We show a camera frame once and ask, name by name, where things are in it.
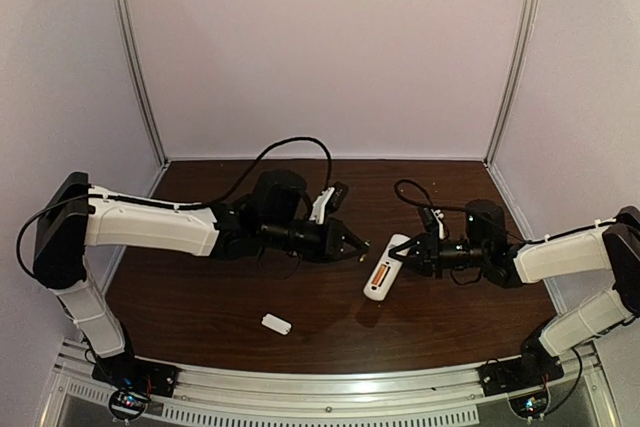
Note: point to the left circuit board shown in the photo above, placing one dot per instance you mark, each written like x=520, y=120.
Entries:
x=128, y=405

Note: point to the circuit board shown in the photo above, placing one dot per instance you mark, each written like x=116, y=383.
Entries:
x=128, y=405
x=530, y=405

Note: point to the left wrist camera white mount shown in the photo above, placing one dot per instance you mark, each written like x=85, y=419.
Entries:
x=328, y=202

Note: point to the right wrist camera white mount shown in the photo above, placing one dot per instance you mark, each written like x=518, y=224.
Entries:
x=432, y=221

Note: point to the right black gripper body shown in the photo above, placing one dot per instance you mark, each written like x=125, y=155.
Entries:
x=426, y=251

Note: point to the right circuit board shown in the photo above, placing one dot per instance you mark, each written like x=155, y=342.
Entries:
x=530, y=405

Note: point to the orange battery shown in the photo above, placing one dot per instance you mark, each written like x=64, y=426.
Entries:
x=379, y=275

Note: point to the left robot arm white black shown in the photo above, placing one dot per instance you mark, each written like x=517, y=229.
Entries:
x=82, y=215

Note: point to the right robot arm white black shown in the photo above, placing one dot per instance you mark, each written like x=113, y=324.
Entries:
x=610, y=245

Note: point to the right aluminium corner post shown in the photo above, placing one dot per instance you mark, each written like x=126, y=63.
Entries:
x=526, y=24

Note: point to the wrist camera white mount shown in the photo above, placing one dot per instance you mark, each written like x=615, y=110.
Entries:
x=328, y=202
x=432, y=221

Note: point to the front aluminium rail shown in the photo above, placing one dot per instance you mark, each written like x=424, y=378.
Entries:
x=450, y=396

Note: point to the aluminium corner post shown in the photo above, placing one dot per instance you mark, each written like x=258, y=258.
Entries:
x=526, y=24
x=133, y=61

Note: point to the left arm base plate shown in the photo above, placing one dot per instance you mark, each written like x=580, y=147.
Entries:
x=137, y=375

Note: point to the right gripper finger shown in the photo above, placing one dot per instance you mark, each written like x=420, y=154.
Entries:
x=401, y=245
x=417, y=265

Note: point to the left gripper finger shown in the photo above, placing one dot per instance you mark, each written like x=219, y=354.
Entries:
x=349, y=254
x=352, y=240

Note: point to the white remote control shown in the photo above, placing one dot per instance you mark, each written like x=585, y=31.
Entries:
x=380, y=295

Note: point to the white battery cover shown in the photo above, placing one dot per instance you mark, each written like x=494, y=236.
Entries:
x=276, y=324

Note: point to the left aluminium corner post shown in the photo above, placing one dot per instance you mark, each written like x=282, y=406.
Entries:
x=133, y=61

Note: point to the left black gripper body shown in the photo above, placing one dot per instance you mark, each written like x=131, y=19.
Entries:
x=329, y=239

